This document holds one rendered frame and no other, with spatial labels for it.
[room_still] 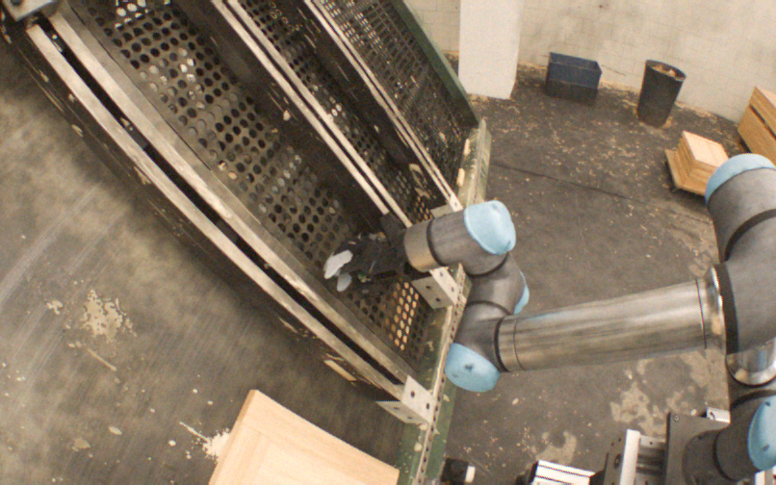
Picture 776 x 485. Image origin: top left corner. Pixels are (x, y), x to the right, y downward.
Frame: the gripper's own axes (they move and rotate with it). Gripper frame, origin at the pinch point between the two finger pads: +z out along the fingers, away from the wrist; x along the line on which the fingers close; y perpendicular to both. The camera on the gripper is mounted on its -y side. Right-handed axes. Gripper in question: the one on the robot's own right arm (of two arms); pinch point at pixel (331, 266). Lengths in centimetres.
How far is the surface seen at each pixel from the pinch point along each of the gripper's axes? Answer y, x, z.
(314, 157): -16.5, -15.6, 0.0
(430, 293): -17.4, 30.5, -0.5
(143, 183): 16.9, -34.2, -3.0
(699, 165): -226, 178, -130
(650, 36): -474, 150, -173
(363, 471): 30.7, 26.9, 0.8
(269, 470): 38.0, 6.0, 0.9
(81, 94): 17, -49, -5
